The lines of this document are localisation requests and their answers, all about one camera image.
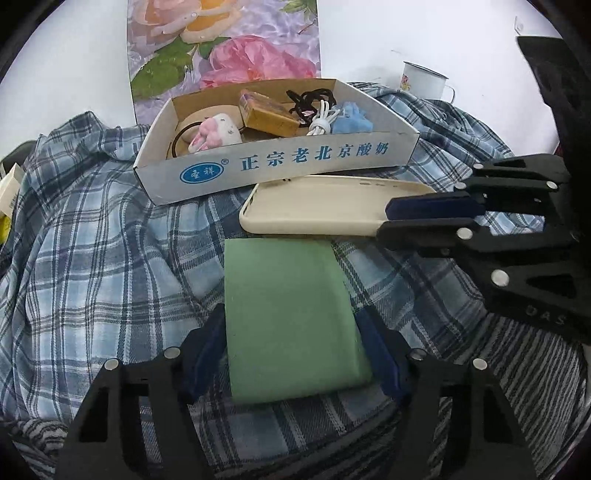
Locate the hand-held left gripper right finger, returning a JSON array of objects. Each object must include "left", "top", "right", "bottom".
[{"left": 355, "top": 307, "right": 539, "bottom": 480}]

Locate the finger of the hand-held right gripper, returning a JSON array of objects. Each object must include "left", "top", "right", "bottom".
[
  {"left": 376, "top": 217, "right": 578, "bottom": 306},
  {"left": 385, "top": 154, "right": 573, "bottom": 221}
]

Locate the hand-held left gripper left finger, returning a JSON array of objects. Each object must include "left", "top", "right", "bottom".
[{"left": 58, "top": 302, "right": 227, "bottom": 480}]

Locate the beige phone case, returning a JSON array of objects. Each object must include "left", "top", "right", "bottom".
[{"left": 239, "top": 175, "right": 437, "bottom": 238}]

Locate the blue plush toy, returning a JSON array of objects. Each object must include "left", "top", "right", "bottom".
[{"left": 331, "top": 102, "right": 372, "bottom": 134}]

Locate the white cable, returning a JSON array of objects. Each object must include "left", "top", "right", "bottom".
[{"left": 307, "top": 99, "right": 338, "bottom": 137}]

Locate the cardboard tray box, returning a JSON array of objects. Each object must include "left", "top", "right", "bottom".
[{"left": 133, "top": 78, "right": 421, "bottom": 206}]

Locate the yellow packet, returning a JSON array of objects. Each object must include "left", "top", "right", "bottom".
[{"left": 239, "top": 89, "right": 301, "bottom": 138}]

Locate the pink white plush toy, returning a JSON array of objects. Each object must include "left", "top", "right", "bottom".
[{"left": 187, "top": 113, "right": 243, "bottom": 153}]

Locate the grey striped blanket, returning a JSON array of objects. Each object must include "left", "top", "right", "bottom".
[{"left": 0, "top": 305, "right": 591, "bottom": 480}]

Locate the white enamel mug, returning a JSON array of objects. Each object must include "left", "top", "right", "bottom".
[{"left": 399, "top": 61, "right": 455, "bottom": 102}]

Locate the blue plaid shirt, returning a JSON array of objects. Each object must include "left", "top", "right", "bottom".
[{"left": 0, "top": 80, "right": 546, "bottom": 480}]

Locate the floral canvas print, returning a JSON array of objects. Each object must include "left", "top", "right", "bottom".
[{"left": 126, "top": 0, "right": 321, "bottom": 125}]

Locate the round beige powder puff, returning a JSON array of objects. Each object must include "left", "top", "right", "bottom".
[{"left": 178, "top": 105, "right": 241, "bottom": 158}]

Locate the white carton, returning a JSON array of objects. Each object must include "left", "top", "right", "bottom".
[{"left": 0, "top": 161, "right": 25, "bottom": 217}]

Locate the black hair tie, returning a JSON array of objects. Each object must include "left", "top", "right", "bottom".
[{"left": 286, "top": 88, "right": 338, "bottom": 125}]

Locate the brown hair tie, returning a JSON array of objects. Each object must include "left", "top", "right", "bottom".
[{"left": 166, "top": 117, "right": 204, "bottom": 160}]

